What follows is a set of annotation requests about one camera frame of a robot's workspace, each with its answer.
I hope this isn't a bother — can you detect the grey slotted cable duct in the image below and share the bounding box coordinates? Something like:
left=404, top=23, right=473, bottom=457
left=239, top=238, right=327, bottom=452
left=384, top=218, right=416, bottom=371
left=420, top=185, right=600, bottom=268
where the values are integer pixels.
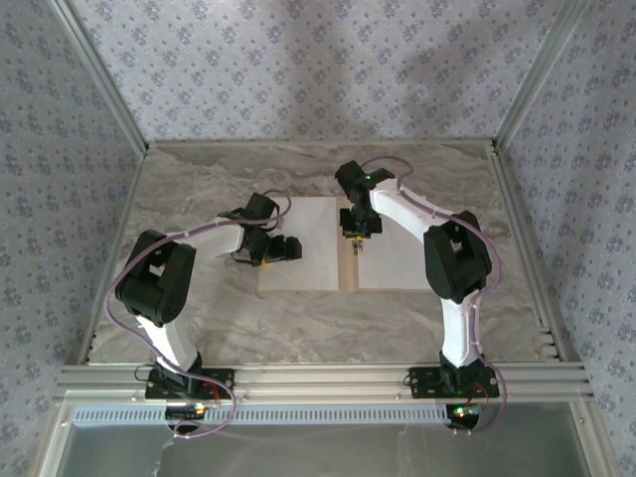
left=73, top=403, right=451, bottom=426

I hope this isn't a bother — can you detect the aluminium table edge rail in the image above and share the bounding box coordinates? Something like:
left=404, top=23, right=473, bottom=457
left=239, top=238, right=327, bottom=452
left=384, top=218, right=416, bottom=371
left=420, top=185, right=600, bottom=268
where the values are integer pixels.
left=78, top=148, right=150, bottom=367
left=488, top=143, right=568, bottom=363

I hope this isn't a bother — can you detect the aluminium corner post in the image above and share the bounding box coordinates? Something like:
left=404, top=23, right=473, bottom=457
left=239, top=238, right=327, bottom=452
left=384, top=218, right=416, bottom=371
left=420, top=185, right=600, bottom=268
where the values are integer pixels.
left=49, top=0, right=151, bottom=153
left=490, top=0, right=593, bottom=151

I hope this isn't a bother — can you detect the brown cardboard folder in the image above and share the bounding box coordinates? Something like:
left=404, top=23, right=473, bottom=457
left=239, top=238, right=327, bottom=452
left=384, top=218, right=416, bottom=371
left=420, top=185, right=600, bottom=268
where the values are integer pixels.
left=256, top=195, right=432, bottom=293

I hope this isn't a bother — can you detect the white paper sheet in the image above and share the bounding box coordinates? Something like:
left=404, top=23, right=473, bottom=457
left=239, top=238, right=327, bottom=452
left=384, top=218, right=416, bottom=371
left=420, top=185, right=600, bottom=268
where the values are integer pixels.
left=357, top=198, right=431, bottom=291
left=257, top=196, right=341, bottom=292

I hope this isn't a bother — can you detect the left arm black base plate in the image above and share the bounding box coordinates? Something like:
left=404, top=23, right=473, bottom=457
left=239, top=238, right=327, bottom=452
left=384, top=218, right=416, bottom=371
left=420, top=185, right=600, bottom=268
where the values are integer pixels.
left=144, top=368, right=237, bottom=400

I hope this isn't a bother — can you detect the grey metal sheet panel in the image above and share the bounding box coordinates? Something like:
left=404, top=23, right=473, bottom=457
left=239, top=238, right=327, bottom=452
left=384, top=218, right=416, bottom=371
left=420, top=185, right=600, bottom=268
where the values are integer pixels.
left=38, top=401, right=598, bottom=477

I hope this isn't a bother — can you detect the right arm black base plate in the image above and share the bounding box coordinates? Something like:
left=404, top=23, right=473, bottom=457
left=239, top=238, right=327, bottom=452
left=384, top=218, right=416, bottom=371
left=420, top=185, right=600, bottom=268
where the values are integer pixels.
left=407, top=366, right=501, bottom=399

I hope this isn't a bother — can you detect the aluminium rail beam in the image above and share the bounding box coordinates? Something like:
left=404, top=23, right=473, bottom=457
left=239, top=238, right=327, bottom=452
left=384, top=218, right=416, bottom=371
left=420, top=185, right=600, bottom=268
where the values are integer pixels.
left=53, top=362, right=595, bottom=404

